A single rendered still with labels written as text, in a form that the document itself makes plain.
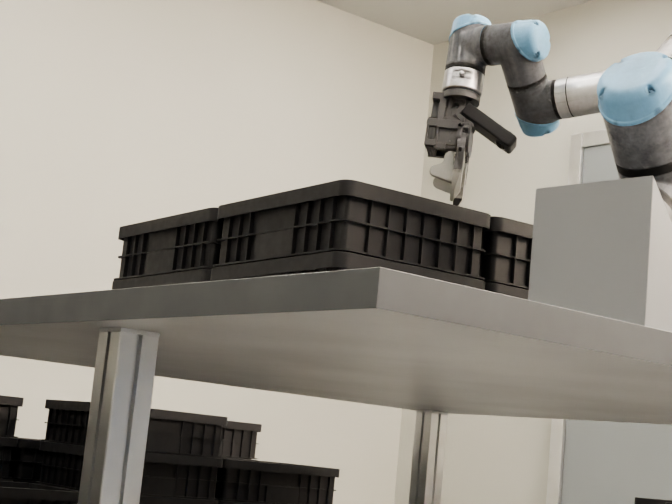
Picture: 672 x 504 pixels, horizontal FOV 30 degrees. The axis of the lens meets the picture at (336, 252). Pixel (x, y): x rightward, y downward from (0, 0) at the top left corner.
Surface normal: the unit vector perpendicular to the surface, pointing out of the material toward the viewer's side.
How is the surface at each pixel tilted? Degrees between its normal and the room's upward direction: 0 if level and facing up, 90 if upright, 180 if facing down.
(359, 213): 90
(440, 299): 90
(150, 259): 90
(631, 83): 50
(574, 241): 90
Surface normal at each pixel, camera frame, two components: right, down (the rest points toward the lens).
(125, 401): 0.63, -0.07
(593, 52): -0.77, -0.18
